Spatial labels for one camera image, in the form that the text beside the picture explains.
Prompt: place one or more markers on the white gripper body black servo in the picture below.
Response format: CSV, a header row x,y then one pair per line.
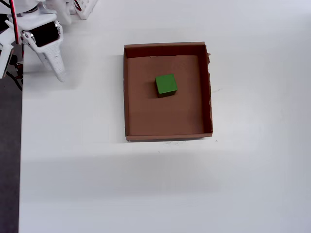
x,y
43,34

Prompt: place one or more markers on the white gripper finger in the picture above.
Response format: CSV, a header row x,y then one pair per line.
x,y
43,60
57,63

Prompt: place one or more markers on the green cube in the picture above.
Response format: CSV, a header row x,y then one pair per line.
x,y
165,83

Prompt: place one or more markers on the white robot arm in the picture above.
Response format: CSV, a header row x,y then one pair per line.
x,y
62,11

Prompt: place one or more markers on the brown cardboard box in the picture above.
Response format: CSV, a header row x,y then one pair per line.
x,y
165,116

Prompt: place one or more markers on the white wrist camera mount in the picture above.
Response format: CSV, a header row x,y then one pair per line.
x,y
5,60

